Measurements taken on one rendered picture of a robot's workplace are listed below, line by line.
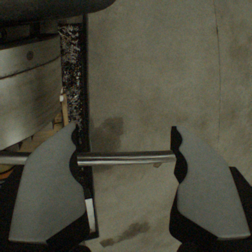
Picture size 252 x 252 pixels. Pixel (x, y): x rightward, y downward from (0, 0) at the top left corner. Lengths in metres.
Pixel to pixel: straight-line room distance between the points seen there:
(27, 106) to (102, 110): 1.41
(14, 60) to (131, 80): 1.45
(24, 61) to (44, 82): 0.05
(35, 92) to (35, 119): 0.04
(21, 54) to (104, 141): 1.60
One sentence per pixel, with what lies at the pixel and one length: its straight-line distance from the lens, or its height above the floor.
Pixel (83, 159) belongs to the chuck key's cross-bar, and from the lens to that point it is 0.18.
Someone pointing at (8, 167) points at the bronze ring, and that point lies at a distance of 0.44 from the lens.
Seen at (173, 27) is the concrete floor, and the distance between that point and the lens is 1.77.
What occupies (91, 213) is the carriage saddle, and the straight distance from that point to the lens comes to 0.89.
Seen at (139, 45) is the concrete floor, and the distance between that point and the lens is 1.62.
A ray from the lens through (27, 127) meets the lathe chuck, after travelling 0.28.
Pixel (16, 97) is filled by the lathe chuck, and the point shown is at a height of 1.21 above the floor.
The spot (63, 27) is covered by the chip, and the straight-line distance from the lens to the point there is 0.88.
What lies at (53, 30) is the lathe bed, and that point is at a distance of 0.59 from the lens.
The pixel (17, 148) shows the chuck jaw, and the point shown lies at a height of 1.11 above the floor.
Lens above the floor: 1.45
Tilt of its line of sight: 54 degrees down
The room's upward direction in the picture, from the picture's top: 141 degrees clockwise
